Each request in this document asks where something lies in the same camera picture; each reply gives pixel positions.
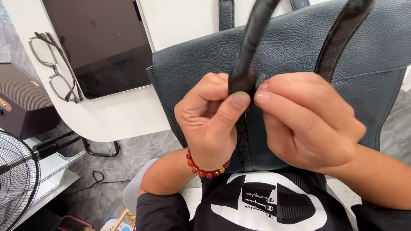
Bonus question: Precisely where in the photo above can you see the black patterned bag strap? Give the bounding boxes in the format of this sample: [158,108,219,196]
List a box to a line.
[315,0,375,83]
[228,0,283,97]

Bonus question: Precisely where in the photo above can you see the brown speaker with gold trim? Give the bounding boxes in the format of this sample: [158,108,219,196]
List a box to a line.
[0,62,61,140]

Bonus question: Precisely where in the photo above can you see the person's left hand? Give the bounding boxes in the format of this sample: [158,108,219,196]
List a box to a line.
[174,73,251,172]

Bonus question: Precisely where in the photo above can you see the black table leg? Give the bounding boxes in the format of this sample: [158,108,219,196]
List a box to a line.
[81,137,121,158]

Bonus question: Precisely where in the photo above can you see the dark tablet with white edge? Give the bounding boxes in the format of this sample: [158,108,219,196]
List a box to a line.
[41,0,156,101]

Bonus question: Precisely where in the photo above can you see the black metal fan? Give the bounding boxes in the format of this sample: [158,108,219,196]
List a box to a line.
[0,130,82,231]

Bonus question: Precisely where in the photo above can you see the black printed t-shirt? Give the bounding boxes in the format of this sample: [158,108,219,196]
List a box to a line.
[136,170,411,231]

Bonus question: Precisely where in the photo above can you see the person's right hand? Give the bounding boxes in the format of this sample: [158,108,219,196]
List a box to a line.
[254,72,367,174]

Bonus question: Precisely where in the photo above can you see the grey metal-framed eyeglasses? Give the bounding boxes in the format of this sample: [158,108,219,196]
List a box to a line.
[28,31,84,104]

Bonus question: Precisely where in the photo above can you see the wooden frame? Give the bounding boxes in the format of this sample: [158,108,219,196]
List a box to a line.
[111,209,137,231]

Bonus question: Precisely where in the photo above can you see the white metal rack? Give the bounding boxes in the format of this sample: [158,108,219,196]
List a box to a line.
[22,137,86,206]

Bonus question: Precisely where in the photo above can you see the dark blue leather bag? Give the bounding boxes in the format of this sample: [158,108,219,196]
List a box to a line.
[147,0,411,174]

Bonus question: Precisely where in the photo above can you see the pink-rimmed container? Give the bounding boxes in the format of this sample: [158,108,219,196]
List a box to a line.
[53,215,94,231]

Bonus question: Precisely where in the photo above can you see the red bead bracelet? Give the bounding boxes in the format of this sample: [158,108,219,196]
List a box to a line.
[186,148,232,179]

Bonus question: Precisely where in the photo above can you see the grey trousers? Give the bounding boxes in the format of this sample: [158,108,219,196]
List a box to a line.
[123,158,160,217]

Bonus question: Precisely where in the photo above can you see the black cable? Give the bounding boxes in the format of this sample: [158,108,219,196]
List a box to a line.
[61,171,132,197]

